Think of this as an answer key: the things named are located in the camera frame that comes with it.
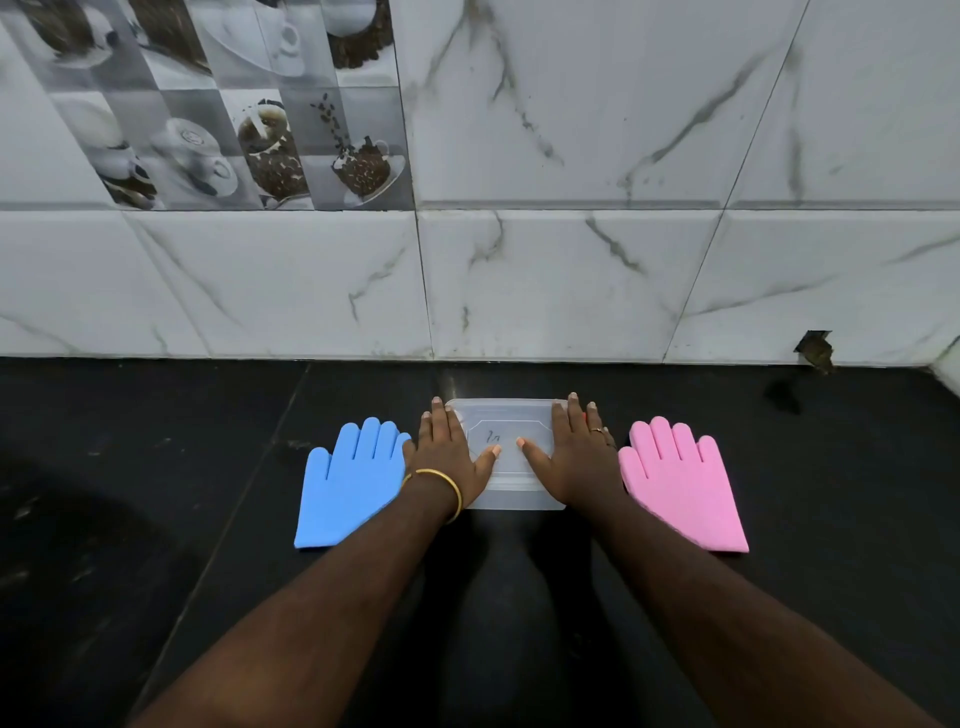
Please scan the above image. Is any person's left hand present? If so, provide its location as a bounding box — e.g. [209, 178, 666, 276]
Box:
[401, 397, 502, 519]

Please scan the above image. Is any person's right hand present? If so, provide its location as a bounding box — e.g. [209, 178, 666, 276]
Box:
[515, 392, 628, 511]

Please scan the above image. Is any clear plastic lid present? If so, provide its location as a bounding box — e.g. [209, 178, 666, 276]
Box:
[444, 397, 571, 496]

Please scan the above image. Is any pink rubber glove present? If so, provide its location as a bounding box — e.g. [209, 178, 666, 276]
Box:
[617, 416, 751, 555]

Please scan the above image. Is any person's left forearm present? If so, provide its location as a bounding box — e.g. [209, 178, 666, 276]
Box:
[127, 479, 460, 728]

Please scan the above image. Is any person's right forearm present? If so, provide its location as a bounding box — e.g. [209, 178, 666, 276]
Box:
[581, 487, 943, 728]

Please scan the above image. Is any gold bangle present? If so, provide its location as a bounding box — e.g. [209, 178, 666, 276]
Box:
[401, 468, 465, 525]

